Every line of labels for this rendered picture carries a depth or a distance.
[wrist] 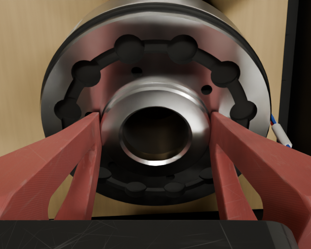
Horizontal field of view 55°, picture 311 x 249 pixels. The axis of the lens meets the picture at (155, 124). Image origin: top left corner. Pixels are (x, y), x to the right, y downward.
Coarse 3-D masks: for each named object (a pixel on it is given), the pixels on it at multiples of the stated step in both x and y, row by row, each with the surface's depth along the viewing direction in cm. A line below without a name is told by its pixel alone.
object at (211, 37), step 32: (96, 32) 11; (128, 32) 11; (160, 32) 11; (192, 32) 11; (224, 32) 11; (64, 64) 11; (96, 64) 12; (128, 64) 11; (160, 64) 11; (192, 64) 11; (224, 64) 12; (256, 64) 11; (64, 96) 12; (96, 96) 12; (224, 96) 12; (256, 96) 12; (64, 128) 13; (256, 128) 13; (128, 192) 16; (160, 192) 16; (192, 192) 15
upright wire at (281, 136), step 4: (272, 116) 14; (272, 120) 14; (272, 124) 14; (276, 124) 13; (272, 128) 13; (276, 128) 13; (280, 128) 13; (276, 132) 13; (280, 132) 13; (284, 132) 13; (276, 136) 13; (280, 136) 13; (284, 136) 13; (280, 140) 13; (284, 140) 12; (288, 140) 12; (284, 144) 12; (288, 144) 12
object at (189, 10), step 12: (108, 12) 11; (120, 12) 11; (192, 12) 11; (204, 12) 11; (84, 24) 11; (72, 36) 11; (240, 36) 12; (60, 48) 12; (252, 48) 12; (264, 72) 12
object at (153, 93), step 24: (120, 96) 12; (144, 96) 12; (168, 96) 12; (192, 96) 12; (120, 120) 12; (192, 120) 12; (120, 144) 13; (192, 144) 13; (144, 168) 14; (168, 168) 14
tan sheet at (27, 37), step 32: (0, 0) 16; (32, 0) 16; (64, 0) 16; (96, 0) 16; (224, 0) 16; (256, 0) 16; (0, 32) 16; (32, 32) 16; (64, 32) 16; (256, 32) 17; (0, 64) 17; (32, 64) 17; (0, 96) 17; (32, 96) 17; (0, 128) 18; (32, 128) 18; (64, 192) 19; (96, 192) 19; (256, 192) 19
